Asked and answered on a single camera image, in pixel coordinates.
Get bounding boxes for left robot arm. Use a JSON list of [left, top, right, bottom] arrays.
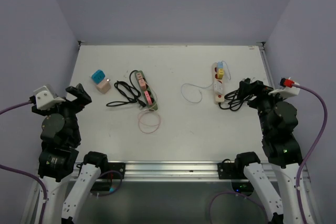
[[32, 84, 109, 223]]

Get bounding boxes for beige dual usb charger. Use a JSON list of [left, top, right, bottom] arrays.
[[136, 73, 144, 82]]

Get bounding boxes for black cord of cream strip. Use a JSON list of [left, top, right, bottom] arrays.
[[218, 77, 257, 111]]

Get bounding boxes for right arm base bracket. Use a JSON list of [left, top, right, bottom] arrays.
[[217, 159, 247, 180]]

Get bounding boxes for cream power strip red sockets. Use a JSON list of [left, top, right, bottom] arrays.
[[212, 62, 225, 104]]

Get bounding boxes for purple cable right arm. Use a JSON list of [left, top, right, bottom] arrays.
[[208, 83, 329, 224]]

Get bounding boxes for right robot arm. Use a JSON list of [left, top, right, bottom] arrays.
[[234, 78, 316, 223]]

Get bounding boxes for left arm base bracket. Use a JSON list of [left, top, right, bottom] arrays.
[[78, 162, 126, 183]]

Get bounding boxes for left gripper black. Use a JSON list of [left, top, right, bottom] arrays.
[[33, 83, 91, 143]]

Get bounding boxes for salmon usb charger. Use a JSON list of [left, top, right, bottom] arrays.
[[139, 79, 148, 91]]

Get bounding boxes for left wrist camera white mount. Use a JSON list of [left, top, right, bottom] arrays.
[[33, 84, 66, 110]]

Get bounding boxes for pink usb cable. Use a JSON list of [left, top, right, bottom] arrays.
[[138, 82, 162, 134]]

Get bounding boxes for blue plug adapter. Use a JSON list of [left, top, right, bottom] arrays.
[[91, 69, 106, 84]]

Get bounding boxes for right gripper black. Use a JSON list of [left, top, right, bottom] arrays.
[[237, 79, 289, 135]]

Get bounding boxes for light blue thin cable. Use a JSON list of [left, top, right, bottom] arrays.
[[180, 60, 232, 104]]

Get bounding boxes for green power strip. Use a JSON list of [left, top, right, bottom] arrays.
[[134, 71, 158, 111]]

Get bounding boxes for pink plug adapter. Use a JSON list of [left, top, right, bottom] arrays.
[[144, 91, 153, 105]]

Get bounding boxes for beige cube socket adapter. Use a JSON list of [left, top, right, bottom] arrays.
[[96, 78, 111, 94]]

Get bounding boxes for aluminium front rail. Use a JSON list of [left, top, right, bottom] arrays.
[[108, 161, 247, 182]]

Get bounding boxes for yellow usb charger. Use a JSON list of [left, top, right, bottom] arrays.
[[216, 68, 225, 80]]

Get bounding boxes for black power strip cord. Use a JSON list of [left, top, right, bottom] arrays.
[[106, 70, 147, 110]]

